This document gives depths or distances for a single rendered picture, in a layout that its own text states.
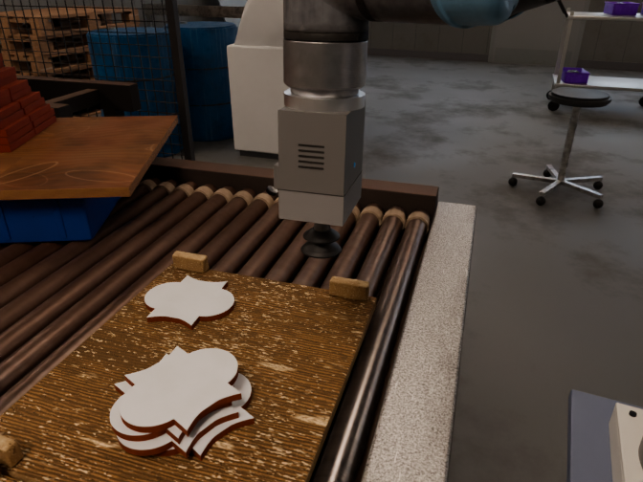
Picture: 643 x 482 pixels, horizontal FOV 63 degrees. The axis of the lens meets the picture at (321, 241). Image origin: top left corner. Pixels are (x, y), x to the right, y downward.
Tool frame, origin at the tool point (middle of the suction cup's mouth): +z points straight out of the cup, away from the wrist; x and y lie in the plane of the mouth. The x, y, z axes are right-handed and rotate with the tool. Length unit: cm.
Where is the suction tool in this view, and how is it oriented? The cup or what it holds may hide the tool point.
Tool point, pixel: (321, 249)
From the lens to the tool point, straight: 55.2
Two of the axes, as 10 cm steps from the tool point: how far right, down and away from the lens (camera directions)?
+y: -2.7, 4.0, -8.8
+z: -0.2, 9.1, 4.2
